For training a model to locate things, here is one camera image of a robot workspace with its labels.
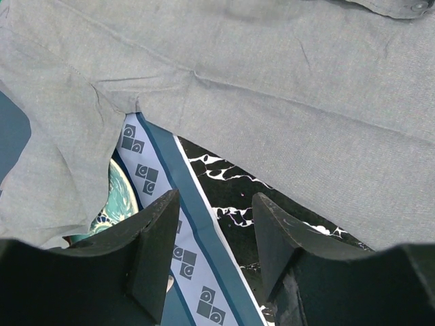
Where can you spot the teal patterned plate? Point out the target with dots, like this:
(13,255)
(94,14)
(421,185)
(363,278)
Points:
(121,204)

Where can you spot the blue patterned placemat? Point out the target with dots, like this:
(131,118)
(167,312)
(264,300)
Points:
(210,288)

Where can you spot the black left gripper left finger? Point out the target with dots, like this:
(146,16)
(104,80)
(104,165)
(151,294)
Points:
(116,277)

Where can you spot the grey button shirt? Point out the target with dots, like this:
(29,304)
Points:
(329,102)

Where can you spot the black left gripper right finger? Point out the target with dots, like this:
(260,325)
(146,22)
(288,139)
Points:
(312,279)

